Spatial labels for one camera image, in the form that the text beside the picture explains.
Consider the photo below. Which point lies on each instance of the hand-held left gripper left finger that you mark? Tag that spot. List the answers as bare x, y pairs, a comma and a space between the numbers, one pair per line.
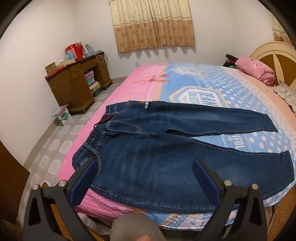
84, 183

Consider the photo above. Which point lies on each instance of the light blue box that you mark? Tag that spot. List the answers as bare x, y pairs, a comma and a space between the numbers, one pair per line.
70, 56

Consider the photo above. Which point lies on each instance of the brown cardboard box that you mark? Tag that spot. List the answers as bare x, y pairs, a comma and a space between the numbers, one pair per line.
54, 68

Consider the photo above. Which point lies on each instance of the dark clothes pile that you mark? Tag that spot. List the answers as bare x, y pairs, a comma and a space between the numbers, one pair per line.
230, 60

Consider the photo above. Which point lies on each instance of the person's grey trouser leg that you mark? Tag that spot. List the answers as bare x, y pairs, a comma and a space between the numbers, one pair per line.
136, 224

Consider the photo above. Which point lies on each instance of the woven wicker chair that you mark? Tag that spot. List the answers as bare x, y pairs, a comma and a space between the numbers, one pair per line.
283, 215

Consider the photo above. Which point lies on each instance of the white and teal box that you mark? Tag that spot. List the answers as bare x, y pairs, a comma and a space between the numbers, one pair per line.
87, 49

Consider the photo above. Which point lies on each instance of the cream and brown headboard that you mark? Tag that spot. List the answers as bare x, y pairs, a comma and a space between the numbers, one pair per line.
275, 52

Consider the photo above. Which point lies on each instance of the red gift bag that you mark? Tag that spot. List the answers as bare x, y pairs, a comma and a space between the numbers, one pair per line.
75, 51

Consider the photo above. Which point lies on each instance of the brown wooden desk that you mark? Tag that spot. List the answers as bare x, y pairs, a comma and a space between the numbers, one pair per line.
69, 88

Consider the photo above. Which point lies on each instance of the stack of pastel books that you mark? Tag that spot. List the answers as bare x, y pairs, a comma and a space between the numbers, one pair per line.
91, 81

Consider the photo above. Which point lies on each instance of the pink folded quilt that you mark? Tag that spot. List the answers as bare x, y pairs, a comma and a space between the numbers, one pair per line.
254, 68

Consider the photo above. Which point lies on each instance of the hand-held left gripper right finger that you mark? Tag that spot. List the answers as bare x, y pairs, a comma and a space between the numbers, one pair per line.
205, 183

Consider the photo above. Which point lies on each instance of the brown wooden door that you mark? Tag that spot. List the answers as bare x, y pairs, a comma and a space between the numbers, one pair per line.
11, 185

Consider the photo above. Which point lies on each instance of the white and green cardboard box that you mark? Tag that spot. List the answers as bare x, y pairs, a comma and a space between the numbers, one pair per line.
63, 115

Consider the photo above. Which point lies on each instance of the fringed patterned cloth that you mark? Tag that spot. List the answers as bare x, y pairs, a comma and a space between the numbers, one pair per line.
286, 92

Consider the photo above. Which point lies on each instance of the beige patterned window curtain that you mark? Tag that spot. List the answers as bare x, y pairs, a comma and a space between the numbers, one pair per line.
281, 33
150, 23

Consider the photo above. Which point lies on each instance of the blue denim jeans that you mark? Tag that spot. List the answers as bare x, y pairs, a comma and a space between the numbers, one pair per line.
150, 162

